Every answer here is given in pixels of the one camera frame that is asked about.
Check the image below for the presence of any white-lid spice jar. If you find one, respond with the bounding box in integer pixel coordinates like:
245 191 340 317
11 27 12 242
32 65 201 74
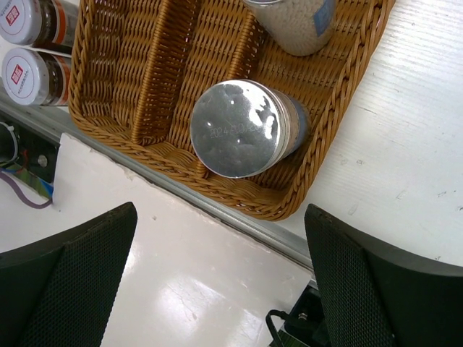
1 48 72 106
1 0 79 54

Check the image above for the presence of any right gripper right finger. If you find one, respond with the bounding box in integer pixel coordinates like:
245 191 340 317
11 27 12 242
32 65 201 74
305 204 462 346

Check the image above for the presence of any brown wicker basket tray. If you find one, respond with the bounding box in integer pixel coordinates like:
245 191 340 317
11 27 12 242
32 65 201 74
69 1 394 221

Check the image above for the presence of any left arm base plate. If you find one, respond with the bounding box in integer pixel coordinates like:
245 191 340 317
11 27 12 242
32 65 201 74
1 111 59 200

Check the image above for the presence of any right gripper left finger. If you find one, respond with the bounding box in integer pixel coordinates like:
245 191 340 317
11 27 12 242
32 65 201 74
1 202 137 346

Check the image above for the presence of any silver-lid white can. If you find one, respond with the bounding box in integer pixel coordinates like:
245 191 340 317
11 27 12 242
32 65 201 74
190 79 311 179
244 0 337 56

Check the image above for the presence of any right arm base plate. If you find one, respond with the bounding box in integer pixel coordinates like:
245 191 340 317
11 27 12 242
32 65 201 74
265 279 331 346

